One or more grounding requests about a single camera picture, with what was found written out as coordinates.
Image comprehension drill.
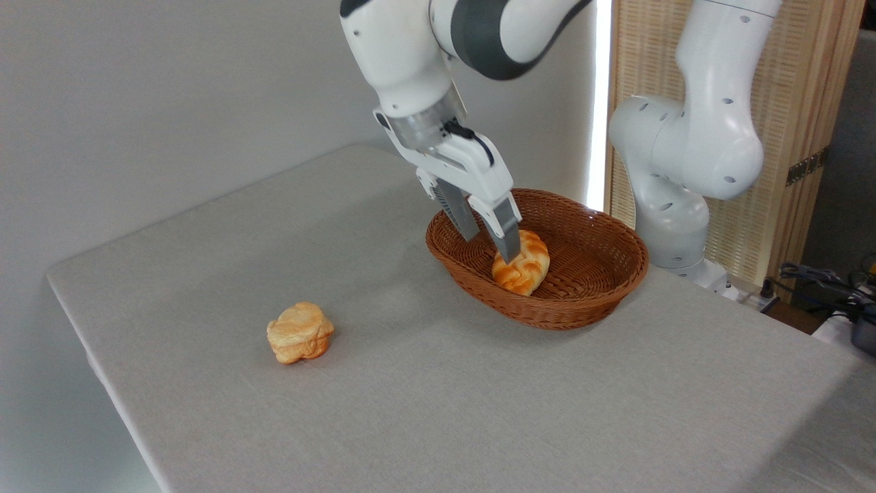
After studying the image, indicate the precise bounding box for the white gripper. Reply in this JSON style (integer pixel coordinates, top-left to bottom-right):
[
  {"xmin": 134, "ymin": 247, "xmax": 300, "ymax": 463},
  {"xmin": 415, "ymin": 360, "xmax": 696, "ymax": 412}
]
[{"xmin": 390, "ymin": 134, "xmax": 523, "ymax": 264}]

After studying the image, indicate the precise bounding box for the braided glazed bread roll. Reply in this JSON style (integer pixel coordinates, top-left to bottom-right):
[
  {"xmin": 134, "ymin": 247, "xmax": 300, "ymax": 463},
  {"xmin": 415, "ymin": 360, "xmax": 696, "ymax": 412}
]
[{"xmin": 492, "ymin": 229, "xmax": 550, "ymax": 296}]

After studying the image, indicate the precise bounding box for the flaky layered bread piece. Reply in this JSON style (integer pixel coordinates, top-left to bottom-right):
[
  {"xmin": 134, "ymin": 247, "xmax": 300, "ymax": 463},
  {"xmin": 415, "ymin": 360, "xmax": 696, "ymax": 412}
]
[{"xmin": 266, "ymin": 302, "xmax": 335, "ymax": 365}]

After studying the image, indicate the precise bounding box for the brown oval wicker basket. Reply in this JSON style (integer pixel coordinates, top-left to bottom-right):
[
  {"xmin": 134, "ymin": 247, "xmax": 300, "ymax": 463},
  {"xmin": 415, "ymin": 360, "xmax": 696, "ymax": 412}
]
[{"xmin": 426, "ymin": 188, "xmax": 649, "ymax": 331}]

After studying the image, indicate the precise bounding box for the grey tablecloth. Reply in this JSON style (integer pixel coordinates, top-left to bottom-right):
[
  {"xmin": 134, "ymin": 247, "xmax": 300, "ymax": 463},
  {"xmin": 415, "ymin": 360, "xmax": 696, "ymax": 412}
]
[{"xmin": 47, "ymin": 142, "xmax": 876, "ymax": 493}]

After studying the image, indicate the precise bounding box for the white power strip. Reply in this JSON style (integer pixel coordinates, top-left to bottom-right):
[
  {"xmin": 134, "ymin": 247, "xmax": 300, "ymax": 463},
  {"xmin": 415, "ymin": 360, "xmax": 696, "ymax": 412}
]
[{"xmin": 725, "ymin": 282, "xmax": 781, "ymax": 313}]

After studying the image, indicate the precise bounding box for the dark metal screen hinge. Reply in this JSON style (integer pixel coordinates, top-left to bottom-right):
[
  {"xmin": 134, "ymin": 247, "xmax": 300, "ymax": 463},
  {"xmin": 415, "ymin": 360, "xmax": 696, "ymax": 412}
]
[{"xmin": 786, "ymin": 145, "xmax": 831, "ymax": 187}]

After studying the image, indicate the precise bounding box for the bamboo folding screen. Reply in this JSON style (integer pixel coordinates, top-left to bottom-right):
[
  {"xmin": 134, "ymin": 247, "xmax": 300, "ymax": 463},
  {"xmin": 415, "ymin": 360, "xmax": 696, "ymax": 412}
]
[{"xmin": 606, "ymin": 0, "xmax": 866, "ymax": 288}]

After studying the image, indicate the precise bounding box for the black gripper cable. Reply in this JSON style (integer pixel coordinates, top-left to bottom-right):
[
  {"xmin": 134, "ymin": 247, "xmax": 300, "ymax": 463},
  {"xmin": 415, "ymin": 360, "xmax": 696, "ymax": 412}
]
[{"xmin": 443, "ymin": 120, "xmax": 495, "ymax": 167}]

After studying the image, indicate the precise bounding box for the black cable bundle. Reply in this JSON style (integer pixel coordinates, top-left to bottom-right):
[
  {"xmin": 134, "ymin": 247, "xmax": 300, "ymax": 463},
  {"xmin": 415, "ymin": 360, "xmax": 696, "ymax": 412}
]
[{"xmin": 779, "ymin": 262, "xmax": 876, "ymax": 324}]

